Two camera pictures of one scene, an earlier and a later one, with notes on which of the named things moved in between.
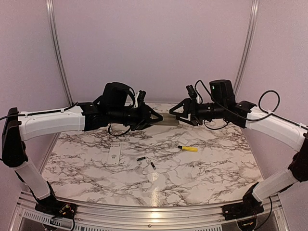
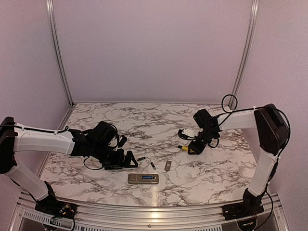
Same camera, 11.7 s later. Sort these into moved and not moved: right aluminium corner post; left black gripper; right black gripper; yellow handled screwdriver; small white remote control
Moved: left black gripper; small white remote control; right black gripper
Not moved: yellow handled screwdriver; right aluminium corner post
